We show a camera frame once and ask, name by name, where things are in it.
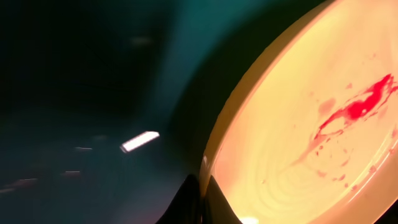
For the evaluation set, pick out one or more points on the yellow-green round plate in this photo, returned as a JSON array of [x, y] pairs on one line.
[[309, 133]]

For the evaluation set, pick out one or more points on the teal plastic tray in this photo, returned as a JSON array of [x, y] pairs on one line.
[[107, 106]]

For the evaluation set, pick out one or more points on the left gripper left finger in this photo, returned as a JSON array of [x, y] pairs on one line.
[[185, 206]]

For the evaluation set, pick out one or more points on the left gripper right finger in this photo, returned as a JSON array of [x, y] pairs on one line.
[[216, 209]]

